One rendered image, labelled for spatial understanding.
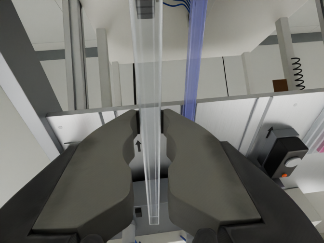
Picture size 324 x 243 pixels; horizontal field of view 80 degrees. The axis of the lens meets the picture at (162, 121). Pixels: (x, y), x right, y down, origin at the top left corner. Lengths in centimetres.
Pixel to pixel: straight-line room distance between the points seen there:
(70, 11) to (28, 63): 38
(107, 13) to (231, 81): 172
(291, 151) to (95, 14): 61
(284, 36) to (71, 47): 70
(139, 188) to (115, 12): 51
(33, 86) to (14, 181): 207
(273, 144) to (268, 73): 207
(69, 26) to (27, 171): 181
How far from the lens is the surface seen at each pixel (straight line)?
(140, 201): 36
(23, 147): 227
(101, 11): 68
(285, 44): 86
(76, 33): 59
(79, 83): 54
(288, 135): 38
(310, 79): 268
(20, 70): 27
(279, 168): 38
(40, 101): 29
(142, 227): 43
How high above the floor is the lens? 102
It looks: 6 degrees down
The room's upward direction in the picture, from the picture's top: 174 degrees clockwise
